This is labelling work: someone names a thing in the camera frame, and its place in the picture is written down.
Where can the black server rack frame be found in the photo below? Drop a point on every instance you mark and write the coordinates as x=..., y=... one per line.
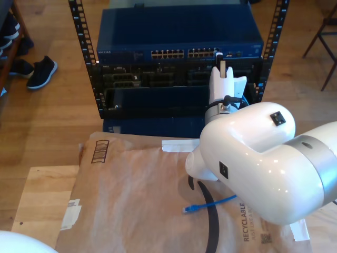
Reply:
x=81, y=39

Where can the blue network switch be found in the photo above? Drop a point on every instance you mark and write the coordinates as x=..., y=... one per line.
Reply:
x=179, y=29

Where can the wooden shoe rack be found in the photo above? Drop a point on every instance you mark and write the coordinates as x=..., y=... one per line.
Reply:
x=23, y=26

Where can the dark metal chair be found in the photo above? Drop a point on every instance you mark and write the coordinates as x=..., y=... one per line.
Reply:
x=319, y=34

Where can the white label sticker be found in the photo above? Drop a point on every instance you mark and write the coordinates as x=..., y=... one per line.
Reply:
x=71, y=214

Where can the black rack tray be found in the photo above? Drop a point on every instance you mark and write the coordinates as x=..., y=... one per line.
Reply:
x=171, y=100

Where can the brown paper mailer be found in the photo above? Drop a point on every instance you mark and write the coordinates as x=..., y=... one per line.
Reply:
x=118, y=197

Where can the black rack server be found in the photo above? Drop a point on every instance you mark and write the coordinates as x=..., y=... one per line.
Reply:
x=158, y=68

